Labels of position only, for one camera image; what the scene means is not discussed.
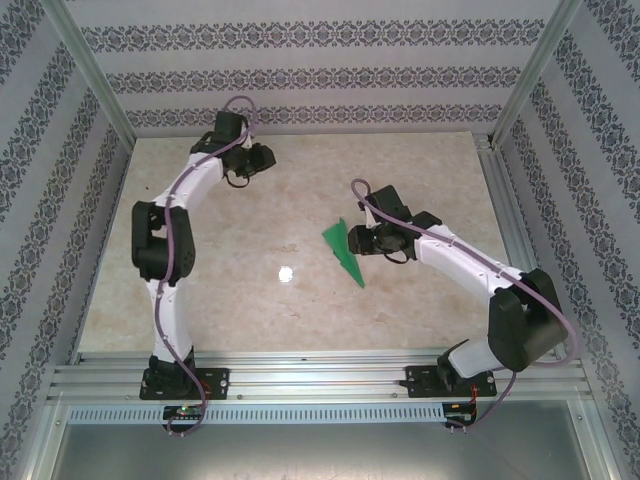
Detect green paper sheet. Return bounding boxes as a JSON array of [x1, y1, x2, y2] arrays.
[[321, 217, 368, 290]]

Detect grey metal panel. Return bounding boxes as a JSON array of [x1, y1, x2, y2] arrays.
[[47, 423, 615, 480]]

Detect left circuit board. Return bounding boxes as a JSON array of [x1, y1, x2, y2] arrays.
[[162, 404, 205, 421]]

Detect aluminium side rail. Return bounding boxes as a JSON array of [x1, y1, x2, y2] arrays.
[[474, 130, 571, 361]]

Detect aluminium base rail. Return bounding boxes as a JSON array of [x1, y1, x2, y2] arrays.
[[47, 349, 590, 402]]

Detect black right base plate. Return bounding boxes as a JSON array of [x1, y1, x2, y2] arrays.
[[404, 364, 500, 400]]

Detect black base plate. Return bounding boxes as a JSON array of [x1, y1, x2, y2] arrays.
[[139, 367, 232, 401], [404, 364, 500, 400]]

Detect slotted grey cable duct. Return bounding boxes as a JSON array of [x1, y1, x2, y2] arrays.
[[66, 402, 448, 426]]

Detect aluminium frame post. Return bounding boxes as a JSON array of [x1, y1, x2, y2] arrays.
[[490, 0, 586, 149], [43, 0, 139, 145]]

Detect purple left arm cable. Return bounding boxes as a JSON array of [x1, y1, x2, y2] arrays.
[[153, 95, 260, 437]]

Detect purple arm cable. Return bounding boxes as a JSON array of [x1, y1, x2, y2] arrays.
[[351, 178, 583, 432], [153, 95, 260, 437]]

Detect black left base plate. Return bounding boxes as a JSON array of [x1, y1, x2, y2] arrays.
[[139, 367, 232, 401]]

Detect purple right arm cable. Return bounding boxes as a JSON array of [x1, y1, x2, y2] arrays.
[[351, 178, 583, 432]]

